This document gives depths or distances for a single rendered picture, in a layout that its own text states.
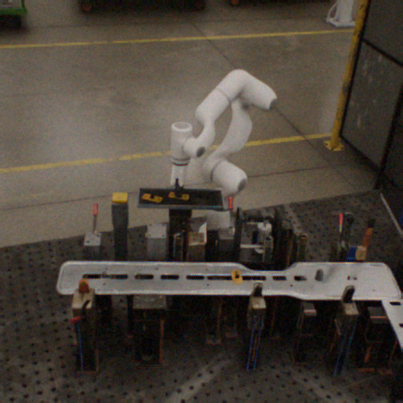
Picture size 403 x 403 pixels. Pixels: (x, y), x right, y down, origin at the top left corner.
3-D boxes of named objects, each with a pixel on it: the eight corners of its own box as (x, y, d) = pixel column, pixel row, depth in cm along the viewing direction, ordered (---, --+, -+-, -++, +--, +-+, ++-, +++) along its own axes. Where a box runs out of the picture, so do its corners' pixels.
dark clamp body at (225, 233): (209, 308, 269) (215, 241, 246) (208, 288, 279) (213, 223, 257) (232, 308, 270) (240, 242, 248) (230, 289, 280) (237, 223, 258)
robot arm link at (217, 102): (245, 112, 246) (198, 165, 239) (217, 100, 255) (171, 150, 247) (239, 98, 239) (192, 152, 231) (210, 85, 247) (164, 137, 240)
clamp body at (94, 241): (84, 310, 261) (79, 246, 240) (87, 293, 270) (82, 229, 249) (106, 310, 262) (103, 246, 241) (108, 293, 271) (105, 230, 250)
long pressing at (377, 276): (53, 299, 225) (53, 296, 224) (62, 261, 243) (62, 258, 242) (404, 301, 240) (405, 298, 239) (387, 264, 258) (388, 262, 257)
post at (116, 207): (112, 282, 277) (110, 205, 252) (114, 272, 283) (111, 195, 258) (129, 282, 278) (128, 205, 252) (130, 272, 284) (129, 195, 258)
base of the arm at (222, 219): (192, 228, 301) (193, 199, 290) (224, 219, 310) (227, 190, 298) (210, 250, 289) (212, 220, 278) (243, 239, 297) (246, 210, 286)
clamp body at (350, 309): (325, 378, 241) (341, 316, 221) (318, 355, 251) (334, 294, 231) (346, 378, 242) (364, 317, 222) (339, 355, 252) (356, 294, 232)
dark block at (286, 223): (270, 300, 275) (282, 228, 251) (268, 291, 281) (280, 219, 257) (281, 300, 276) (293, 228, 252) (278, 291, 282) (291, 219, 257)
